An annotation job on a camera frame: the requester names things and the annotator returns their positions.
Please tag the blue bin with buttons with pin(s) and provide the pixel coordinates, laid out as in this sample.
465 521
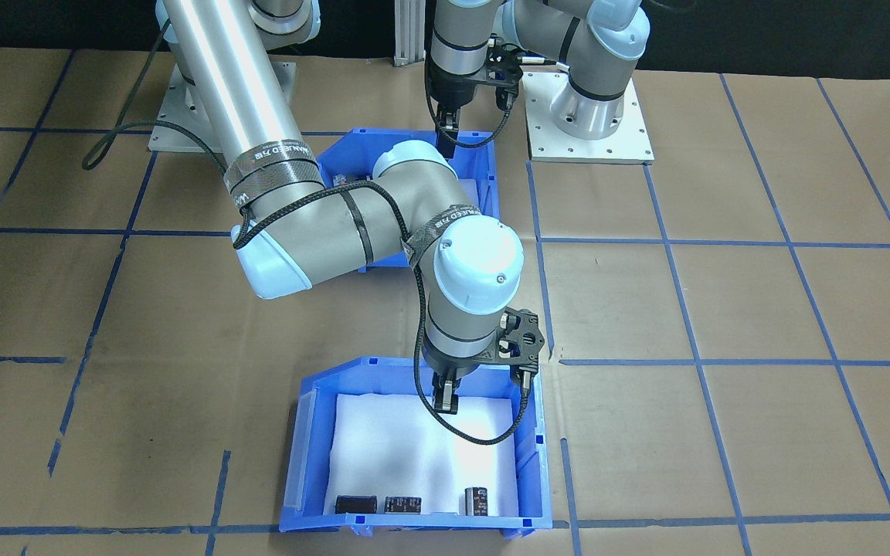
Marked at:
352 147

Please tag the blue bin with capacitors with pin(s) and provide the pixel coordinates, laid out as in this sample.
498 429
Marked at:
526 479

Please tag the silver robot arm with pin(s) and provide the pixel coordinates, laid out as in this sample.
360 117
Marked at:
221 77
592 93

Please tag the white foam liner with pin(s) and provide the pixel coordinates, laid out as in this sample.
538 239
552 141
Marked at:
383 455

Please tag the black cylindrical capacitor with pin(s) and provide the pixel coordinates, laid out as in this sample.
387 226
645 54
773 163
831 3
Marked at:
478 500
356 504
403 505

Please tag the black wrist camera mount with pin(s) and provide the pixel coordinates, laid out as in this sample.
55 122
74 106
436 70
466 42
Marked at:
521 340
503 68

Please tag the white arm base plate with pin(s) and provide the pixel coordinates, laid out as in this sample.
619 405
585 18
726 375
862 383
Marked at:
623 147
174 131

